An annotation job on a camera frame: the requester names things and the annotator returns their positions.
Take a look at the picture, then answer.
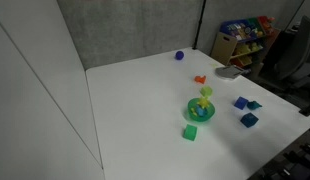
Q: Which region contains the yellow spiky toy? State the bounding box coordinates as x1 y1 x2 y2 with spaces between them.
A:
197 96 211 110

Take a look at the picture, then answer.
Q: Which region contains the green plastic bowl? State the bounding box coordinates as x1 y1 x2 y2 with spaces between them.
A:
187 97 216 123

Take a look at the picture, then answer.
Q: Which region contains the dark blue ball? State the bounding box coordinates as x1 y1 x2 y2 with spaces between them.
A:
174 50 185 61

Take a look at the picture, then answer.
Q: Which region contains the orange animal toy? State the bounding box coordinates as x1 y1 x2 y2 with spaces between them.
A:
194 75 207 85

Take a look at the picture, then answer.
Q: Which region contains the small blue toy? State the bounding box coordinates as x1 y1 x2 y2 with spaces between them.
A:
195 107 208 118

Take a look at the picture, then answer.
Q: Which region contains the lime translucent cube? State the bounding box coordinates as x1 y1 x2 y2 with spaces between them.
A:
200 85 214 98

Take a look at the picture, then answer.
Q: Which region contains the green cube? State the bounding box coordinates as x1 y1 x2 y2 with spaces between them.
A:
182 123 198 142

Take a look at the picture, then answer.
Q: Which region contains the grey metal plate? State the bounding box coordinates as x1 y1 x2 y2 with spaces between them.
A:
214 64 251 80

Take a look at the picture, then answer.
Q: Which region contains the black tripod pole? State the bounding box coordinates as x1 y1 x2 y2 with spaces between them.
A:
192 0 208 51

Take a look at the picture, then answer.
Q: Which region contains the blue purple cube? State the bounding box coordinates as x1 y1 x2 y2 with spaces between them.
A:
233 96 249 111

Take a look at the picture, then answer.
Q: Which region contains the dark blue cube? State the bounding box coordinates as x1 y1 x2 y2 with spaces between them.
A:
240 112 259 129

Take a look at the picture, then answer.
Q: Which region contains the teal animal toy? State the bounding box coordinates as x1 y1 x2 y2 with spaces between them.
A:
246 100 263 111

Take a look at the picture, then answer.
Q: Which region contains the wooden toy bin shelf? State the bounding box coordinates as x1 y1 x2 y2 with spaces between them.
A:
210 15 282 69

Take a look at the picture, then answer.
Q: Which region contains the grey office chair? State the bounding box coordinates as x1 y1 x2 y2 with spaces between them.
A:
261 15 310 98

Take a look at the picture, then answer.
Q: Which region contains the black table clamp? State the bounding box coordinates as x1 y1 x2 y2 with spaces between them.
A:
298 99 310 118

